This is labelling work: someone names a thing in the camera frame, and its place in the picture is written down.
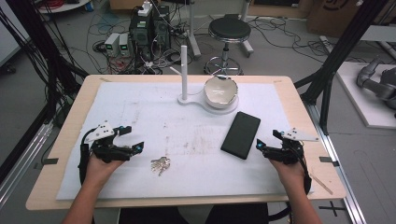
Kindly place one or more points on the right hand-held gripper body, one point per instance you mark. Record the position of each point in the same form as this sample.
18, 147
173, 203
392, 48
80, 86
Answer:
288, 151

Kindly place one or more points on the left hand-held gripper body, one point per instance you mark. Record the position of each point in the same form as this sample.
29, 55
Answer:
104, 151

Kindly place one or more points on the black smartphone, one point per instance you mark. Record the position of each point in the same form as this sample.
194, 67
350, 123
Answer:
241, 135

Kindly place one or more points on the silver bunch of keys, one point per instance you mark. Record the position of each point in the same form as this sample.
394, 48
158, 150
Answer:
160, 165

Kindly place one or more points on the white bowl with silver rim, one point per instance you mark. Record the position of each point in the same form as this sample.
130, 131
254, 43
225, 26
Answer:
220, 93

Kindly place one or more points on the person's left hand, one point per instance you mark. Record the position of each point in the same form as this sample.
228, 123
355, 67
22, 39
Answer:
100, 170

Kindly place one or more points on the person's right hand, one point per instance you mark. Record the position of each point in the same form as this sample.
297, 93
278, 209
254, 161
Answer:
289, 174

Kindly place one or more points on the black tape strip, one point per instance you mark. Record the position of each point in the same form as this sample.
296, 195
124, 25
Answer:
327, 159
51, 161

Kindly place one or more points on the white table mat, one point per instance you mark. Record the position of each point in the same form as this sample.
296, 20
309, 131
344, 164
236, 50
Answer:
174, 130

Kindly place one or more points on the thin wooden stick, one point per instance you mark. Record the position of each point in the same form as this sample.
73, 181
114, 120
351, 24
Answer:
322, 185

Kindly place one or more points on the person's dark clothed legs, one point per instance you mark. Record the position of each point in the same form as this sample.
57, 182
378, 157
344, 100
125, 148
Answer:
155, 215

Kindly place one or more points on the black tape cross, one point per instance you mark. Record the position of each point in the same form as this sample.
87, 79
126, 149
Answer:
332, 208

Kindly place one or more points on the white stand with pole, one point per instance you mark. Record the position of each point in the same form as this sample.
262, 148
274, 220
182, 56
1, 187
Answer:
184, 71

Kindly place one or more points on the grey power supply unit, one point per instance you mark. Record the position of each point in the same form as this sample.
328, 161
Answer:
112, 44
124, 44

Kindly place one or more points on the white floor board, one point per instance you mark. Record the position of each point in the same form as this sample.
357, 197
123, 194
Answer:
367, 112

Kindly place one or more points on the black computer tower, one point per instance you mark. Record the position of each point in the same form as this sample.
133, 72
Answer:
140, 35
162, 28

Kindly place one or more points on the white metal stand leg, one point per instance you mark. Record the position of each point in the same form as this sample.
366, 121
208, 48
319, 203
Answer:
246, 43
193, 34

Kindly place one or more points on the black round stool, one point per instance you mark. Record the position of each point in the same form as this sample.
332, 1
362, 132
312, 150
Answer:
229, 29

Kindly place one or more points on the brown cardboard box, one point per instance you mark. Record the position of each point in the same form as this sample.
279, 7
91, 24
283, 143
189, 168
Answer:
336, 15

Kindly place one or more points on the aluminium rail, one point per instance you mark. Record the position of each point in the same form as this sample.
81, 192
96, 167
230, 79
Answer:
339, 174
21, 165

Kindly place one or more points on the black metal frame post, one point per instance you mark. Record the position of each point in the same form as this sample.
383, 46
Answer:
345, 43

